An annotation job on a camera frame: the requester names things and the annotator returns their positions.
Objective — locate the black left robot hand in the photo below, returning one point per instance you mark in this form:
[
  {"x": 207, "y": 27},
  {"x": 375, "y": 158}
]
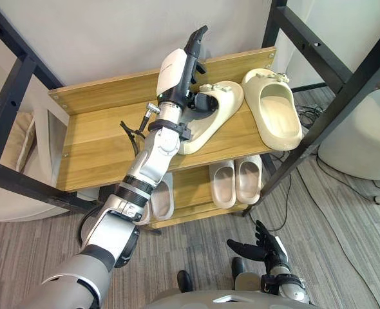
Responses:
[{"x": 172, "y": 75}]

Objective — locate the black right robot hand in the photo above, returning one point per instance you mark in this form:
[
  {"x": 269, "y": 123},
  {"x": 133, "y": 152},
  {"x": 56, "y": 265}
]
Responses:
[{"x": 273, "y": 252}]

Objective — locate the cream slipper with charms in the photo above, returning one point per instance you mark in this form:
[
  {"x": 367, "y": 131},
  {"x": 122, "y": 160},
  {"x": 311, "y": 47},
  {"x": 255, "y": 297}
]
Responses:
[
  {"x": 281, "y": 130},
  {"x": 223, "y": 96}
]

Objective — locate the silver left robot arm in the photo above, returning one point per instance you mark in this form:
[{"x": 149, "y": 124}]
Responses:
[{"x": 156, "y": 154}]

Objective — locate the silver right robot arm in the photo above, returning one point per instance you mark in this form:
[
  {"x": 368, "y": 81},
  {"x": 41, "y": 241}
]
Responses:
[{"x": 288, "y": 286}]

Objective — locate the wooden shoe rack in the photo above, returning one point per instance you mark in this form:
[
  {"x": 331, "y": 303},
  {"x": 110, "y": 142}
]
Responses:
[{"x": 106, "y": 138}]

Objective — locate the silver right robot leg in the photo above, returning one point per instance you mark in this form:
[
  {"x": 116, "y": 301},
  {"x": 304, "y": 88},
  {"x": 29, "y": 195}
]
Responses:
[{"x": 245, "y": 277}]

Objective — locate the beige plain slipper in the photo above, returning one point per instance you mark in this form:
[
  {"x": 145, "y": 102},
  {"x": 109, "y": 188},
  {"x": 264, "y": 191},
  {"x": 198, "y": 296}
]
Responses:
[
  {"x": 248, "y": 181},
  {"x": 222, "y": 186},
  {"x": 162, "y": 201},
  {"x": 144, "y": 219}
]

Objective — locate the grey robot torso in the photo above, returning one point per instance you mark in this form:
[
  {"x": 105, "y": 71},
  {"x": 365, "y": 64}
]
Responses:
[{"x": 209, "y": 301}]

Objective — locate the dark left robot foot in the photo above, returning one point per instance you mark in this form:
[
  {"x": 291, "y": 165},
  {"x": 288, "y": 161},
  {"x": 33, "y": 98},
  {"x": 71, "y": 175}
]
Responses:
[{"x": 184, "y": 280}]

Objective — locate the white rounded pouf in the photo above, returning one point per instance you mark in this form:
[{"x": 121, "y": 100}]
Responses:
[{"x": 357, "y": 135}]

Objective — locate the beige cushion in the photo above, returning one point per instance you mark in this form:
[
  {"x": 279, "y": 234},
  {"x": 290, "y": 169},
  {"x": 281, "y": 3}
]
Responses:
[{"x": 19, "y": 138}]

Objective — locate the white rounded seat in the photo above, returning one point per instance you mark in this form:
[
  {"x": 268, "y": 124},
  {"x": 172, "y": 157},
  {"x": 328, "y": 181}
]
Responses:
[{"x": 9, "y": 201}]

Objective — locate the black metal shelf frame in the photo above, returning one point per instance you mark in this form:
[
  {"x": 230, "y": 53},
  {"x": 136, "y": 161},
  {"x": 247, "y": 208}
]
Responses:
[
  {"x": 14, "y": 77},
  {"x": 335, "y": 61}
]

